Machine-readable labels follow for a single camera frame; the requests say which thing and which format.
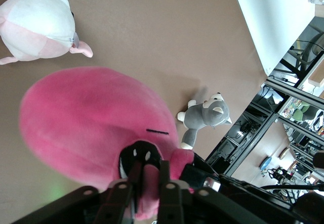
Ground grey white husky plush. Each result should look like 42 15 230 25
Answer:
177 92 233 151

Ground pale pink white plush dog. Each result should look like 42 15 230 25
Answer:
0 0 94 66

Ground blue round dish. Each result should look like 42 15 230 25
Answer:
260 156 273 171

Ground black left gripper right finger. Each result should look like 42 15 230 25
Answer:
157 159 184 224

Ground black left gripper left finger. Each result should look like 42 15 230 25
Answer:
95 161 143 224

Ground wooden shelf board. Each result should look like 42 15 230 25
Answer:
307 68 324 87

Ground round pink plush toy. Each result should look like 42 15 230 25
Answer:
18 66 196 221

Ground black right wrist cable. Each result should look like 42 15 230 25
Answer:
260 183 324 192

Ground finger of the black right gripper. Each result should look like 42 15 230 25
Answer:
193 152 216 175
180 163 207 189

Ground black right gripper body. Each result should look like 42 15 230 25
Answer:
218 173 324 224

